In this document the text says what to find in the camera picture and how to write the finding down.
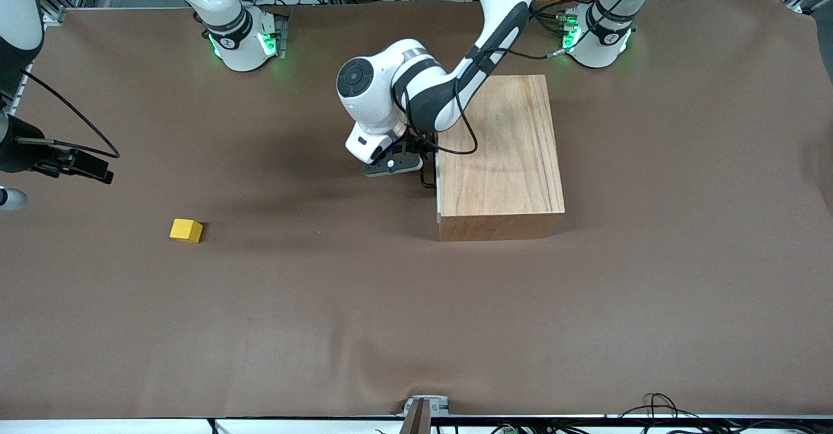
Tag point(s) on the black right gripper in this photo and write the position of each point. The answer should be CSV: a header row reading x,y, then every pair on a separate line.
x,y
14,153

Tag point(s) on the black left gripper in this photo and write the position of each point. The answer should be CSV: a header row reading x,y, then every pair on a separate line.
x,y
415,145

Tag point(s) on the yellow wooden cube block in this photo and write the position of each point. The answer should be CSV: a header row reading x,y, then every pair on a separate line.
x,y
185,231

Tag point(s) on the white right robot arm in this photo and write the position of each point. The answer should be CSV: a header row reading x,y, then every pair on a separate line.
x,y
241,37

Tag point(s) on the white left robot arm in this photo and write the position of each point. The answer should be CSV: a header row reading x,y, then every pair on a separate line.
x,y
423,89

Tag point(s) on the wooden drawer cabinet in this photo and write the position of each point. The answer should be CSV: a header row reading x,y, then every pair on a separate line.
x,y
507,161

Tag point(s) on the brown table cloth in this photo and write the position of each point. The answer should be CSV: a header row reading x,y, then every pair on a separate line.
x,y
325,304

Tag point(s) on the grey metal bracket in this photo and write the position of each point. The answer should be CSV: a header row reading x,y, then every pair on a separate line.
x,y
423,414

